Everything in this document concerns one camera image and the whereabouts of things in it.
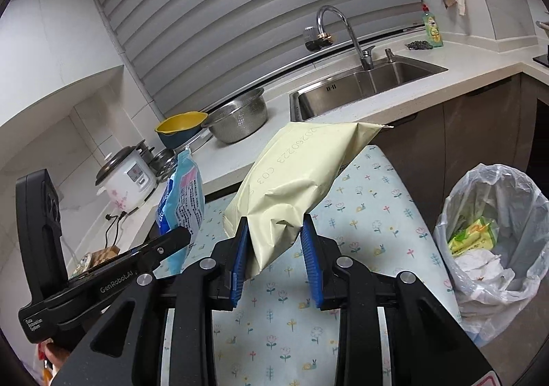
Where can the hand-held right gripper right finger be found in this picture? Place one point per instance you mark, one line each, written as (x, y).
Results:
(311, 257)

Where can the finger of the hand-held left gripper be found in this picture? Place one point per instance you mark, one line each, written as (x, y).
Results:
(167, 242)

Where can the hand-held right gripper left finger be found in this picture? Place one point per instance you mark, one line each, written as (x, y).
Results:
(240, 257)

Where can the blue white packet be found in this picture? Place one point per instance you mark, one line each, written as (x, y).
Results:
(184, 197)

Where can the beige snack bag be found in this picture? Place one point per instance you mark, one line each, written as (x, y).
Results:
(291, 171)

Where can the yellow green plastic package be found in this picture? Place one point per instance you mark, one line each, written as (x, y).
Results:
(472, 238)

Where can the white trash bag bin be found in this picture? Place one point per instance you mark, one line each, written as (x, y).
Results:
(514, 206)

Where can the person's left hand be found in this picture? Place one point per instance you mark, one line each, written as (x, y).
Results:
(58, 356)

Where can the wooden cutting board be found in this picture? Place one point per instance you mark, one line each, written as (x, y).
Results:
(103, 257)

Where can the floral tablecloth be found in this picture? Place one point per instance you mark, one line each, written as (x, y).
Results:
(377, 218)

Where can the white rice cooker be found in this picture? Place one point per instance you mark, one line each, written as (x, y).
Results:
(128, 176)

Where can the yellow blue basin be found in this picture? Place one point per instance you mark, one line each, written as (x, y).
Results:
(180, 124)

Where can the steel colander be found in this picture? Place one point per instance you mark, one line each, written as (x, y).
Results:
(236, 118)

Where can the steel sink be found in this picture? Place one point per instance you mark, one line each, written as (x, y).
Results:
(364, 83)

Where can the steel soap dispenser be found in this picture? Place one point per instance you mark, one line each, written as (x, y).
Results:
(389, 55)

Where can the faucet water filter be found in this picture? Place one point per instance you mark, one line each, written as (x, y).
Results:
(315, 40)

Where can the chrome faucet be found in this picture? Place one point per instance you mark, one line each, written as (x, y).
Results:
(349, 30)

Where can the dark steel scrubber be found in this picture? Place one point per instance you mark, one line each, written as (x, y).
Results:
(418, 45)

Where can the grey window blinds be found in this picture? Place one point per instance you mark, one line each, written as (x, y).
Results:
(214, 4)

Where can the green dish soap bottle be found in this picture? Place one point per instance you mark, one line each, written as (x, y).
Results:
(433, 30)

